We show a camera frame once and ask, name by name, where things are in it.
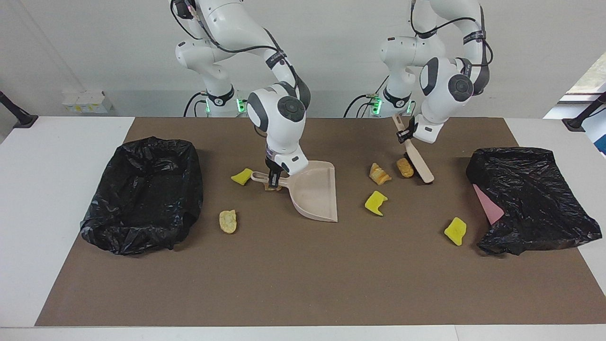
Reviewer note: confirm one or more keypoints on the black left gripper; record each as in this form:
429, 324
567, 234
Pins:
411, 129

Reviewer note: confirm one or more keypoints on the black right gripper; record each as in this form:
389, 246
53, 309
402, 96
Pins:
273, 168

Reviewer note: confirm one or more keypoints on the striped orange bread piece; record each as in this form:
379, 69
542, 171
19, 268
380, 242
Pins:
277, 188

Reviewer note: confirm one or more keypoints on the brown bread roll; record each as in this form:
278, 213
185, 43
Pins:
405, 167

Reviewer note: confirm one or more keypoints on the beige hand brush black bristles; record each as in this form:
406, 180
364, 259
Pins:
419, 163

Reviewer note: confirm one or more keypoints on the small yellow sponge piece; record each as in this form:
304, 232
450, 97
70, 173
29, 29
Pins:
242, 176

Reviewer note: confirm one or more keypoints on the beige plastic dustpan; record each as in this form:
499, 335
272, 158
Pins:
315, 194

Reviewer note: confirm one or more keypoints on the striped pale bread piece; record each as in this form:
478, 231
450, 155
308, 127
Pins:
379, 174

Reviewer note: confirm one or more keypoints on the pale yellow bread piece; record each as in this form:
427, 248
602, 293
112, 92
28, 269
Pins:
228, 221

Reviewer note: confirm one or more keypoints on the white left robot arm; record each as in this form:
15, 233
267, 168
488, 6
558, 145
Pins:
440, 80

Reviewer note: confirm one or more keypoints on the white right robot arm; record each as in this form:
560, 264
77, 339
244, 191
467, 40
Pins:
227, 19

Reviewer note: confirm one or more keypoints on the pink bin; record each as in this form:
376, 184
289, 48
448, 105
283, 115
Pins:
490, 206

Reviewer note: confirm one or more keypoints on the black trash bag bin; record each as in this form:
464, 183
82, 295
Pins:
142, 189

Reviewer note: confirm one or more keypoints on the black trash bag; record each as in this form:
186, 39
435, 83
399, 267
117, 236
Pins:
535, 199

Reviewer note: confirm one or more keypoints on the brown table mat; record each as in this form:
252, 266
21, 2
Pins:
284, 293

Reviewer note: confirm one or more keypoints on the black stand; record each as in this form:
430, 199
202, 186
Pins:
19, 118
580, 121

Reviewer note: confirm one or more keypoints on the white wall box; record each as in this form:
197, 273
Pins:
87, 102

